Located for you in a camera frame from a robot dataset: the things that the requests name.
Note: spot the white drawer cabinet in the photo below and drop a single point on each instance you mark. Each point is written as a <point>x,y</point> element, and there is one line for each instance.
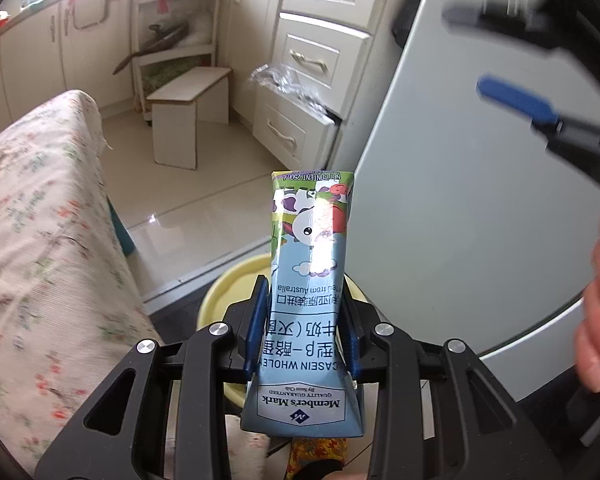
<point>325,20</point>

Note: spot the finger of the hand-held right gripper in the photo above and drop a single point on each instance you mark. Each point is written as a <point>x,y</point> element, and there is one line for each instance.
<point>517,97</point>
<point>510,12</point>

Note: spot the white refrigerator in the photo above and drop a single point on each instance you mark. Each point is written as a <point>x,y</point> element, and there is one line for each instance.
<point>455,185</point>

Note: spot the black wok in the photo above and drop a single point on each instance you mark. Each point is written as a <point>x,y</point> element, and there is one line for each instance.
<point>165,35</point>

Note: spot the yellow plastic bucket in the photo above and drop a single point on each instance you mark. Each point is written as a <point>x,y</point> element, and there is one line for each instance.
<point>225,295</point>

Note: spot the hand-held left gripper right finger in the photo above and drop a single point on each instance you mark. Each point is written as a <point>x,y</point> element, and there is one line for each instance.
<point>352,337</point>

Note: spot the floral slipper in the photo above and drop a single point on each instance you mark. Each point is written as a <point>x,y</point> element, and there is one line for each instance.
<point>315,460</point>

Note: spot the white lower cabinets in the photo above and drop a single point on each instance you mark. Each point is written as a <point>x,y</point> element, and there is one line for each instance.
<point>30,70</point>

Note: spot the clear crinkled plastic bag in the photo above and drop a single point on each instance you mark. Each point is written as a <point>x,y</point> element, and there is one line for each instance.
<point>290,85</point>

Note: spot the table with floral tablecloth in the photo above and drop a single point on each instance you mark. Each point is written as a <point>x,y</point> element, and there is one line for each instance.
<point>40,260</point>

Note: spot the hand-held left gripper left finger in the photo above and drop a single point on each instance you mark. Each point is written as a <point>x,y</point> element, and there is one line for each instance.
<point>257,330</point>

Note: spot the blue milk carton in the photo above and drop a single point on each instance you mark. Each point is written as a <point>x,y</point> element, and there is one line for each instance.
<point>310,260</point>

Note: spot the white wooden stool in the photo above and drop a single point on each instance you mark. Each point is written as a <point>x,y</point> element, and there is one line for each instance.
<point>180,110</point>

